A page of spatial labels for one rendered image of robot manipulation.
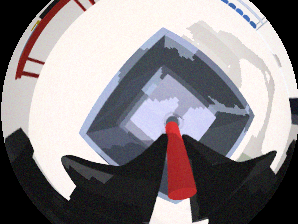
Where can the red peg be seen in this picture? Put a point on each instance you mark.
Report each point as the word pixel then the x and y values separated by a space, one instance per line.
pixel 180 176

